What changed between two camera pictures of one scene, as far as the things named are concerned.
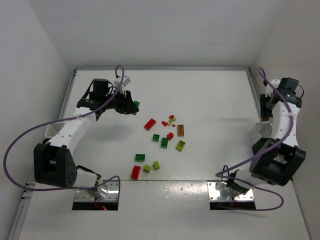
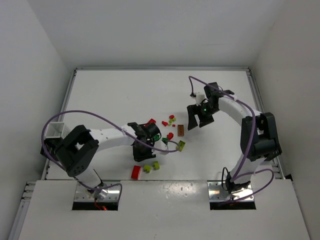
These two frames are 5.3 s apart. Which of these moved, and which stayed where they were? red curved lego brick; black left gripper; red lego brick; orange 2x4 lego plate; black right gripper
Moved: black left gripper; black right gripper
Stayed: red lego brick; red curved lego brick; orange 2x4 lego plate
